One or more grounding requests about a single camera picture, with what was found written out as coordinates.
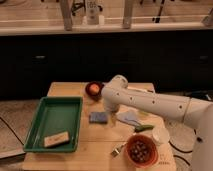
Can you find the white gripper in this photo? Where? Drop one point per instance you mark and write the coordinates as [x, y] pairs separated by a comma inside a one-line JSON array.
[[110, 107]]

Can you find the blue sponge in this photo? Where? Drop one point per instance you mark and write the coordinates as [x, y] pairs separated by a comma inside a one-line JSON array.
[[98, 117]]

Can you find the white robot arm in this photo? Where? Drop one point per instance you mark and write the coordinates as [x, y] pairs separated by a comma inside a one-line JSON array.
[[193, 112]]

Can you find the green plastic tray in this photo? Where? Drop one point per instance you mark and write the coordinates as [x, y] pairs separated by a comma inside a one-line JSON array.
[[55, 115]]

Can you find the tan block in tray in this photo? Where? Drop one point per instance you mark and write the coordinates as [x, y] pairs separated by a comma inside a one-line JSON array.
[[56, 139]]

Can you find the dark red bowl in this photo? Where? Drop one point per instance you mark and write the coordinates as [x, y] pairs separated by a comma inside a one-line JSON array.
[[93, 96]]

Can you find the light blue cloth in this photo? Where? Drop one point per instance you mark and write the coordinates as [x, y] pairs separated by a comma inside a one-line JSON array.
[[129, 117]]

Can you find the orange fruit in bowl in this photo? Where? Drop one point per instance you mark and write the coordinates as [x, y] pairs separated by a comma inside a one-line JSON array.
[[94, 88]]

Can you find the light green plastic cup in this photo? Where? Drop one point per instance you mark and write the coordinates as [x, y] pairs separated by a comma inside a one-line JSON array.
[[143, 113]]

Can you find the wooden table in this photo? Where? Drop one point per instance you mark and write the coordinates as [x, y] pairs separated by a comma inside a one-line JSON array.
[[95, 142]]

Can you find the green pepper toy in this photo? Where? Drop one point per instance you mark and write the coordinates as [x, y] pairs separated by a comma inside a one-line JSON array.
[[143, 128]]

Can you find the metal fork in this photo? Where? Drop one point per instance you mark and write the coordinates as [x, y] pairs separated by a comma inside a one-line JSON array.
[[117, 150]]

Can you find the orange bowl with beads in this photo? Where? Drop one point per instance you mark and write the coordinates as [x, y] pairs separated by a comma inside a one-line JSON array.
[[141, 151]]

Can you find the white round cup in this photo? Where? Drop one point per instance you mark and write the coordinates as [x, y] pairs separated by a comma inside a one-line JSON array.
[[160, 135]]

